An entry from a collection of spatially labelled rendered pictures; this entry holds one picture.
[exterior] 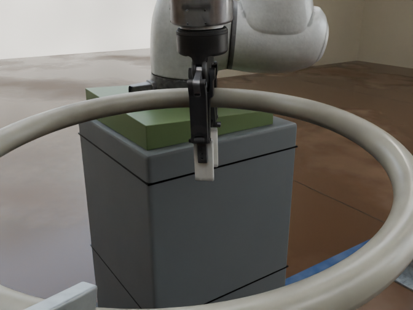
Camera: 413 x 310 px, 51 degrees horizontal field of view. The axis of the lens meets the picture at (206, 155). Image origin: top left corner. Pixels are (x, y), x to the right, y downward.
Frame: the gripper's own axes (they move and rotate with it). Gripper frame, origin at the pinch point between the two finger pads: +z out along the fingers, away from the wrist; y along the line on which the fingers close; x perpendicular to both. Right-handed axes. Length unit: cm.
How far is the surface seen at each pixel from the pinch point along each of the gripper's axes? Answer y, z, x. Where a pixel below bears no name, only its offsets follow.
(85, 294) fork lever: 46.1, -11.8, 0.6
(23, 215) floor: -114, 89, -117
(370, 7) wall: -709, 48, 158
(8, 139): 19.5, -10.0, -20.8
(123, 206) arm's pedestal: -16.4, 20.6, -21.9
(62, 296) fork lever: 46.9, -12.4, -0.2
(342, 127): 12.1, -9.8, 19.0
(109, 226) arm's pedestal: -23.4, 30.8, -29.3
